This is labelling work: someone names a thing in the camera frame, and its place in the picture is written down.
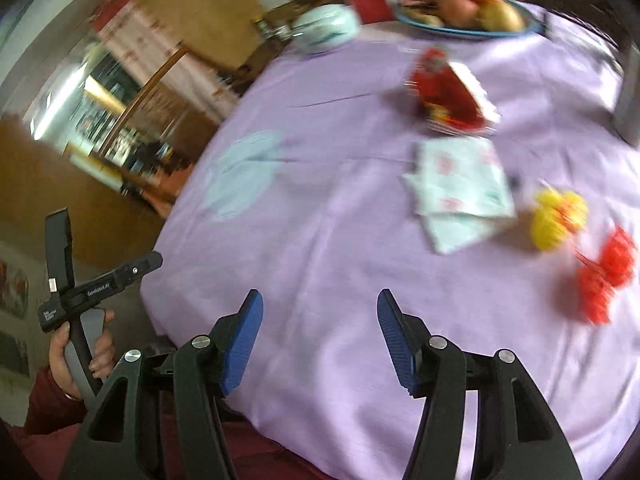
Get red ribbon pompom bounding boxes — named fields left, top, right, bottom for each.
left=576, top=226, right=638, bottom=325

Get purple tablecloth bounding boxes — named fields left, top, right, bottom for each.
left=141, top=23, right=639, bottom=479

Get floral paper napkins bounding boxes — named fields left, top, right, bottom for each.
left=405, top=136, right=518, bottom=255

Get wooden armchair left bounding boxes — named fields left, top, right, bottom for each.
left=91, top=42, right=236, bottom=159

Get blue fruit plate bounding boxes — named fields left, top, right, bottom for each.
left=392, top=0, right=541, bottom=39

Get pink floral curtain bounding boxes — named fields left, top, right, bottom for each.
left=91, top=0, right=239, bottom=125

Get white ceramic lidded jar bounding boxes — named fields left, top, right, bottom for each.
left=292, top=3, right=361, bottom=54

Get yellow-green apple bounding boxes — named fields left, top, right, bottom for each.
left=478, top=0, right=525, bottom=32

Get yellow ribbon pompom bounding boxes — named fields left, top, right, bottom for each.
left=529, top=188, right=589, bottom=252

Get red patterned cellophane wrapper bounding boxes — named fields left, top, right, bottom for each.
left=405, top=47, right=501, bottom=136

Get red apple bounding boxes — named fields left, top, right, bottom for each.
left=437, top=0, right=480, bottom=29

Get steel thermos bottle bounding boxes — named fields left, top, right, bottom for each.
left=613, top=44, right=640, bottom=150

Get person left hand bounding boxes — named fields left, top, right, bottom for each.
left=49, top=309, right=115, bottom=406

